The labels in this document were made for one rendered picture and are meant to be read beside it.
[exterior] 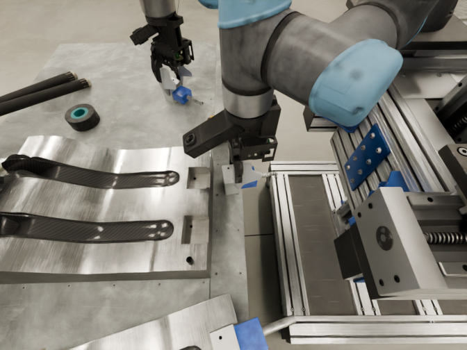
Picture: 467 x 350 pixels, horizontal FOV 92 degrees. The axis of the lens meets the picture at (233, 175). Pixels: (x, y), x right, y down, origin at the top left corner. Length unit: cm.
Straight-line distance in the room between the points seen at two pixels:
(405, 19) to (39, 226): 58
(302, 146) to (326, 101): 151
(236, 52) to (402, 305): 118
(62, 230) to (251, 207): 109
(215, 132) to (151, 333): 33
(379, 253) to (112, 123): 72
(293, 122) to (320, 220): 92
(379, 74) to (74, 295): 57
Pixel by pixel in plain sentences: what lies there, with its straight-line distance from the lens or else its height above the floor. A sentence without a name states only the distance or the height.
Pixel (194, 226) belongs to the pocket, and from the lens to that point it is 45.
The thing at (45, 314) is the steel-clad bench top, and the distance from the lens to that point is 59.
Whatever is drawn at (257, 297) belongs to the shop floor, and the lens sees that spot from 129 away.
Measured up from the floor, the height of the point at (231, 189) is 82.
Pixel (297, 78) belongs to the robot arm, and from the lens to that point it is 24.
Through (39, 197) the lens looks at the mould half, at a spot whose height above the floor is 92.
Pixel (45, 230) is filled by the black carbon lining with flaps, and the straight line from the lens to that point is 50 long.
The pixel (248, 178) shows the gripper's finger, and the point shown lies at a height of 89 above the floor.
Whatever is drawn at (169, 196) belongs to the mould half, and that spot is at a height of 89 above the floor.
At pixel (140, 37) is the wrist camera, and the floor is 99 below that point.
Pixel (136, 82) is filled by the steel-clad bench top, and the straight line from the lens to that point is 90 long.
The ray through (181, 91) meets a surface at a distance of 75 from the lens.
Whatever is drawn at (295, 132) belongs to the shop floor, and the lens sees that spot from 182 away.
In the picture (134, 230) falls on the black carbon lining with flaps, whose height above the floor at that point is 88.
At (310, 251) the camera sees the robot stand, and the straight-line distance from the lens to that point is 116.
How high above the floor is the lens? 128
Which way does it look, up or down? 57 degrees down
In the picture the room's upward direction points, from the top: straight up
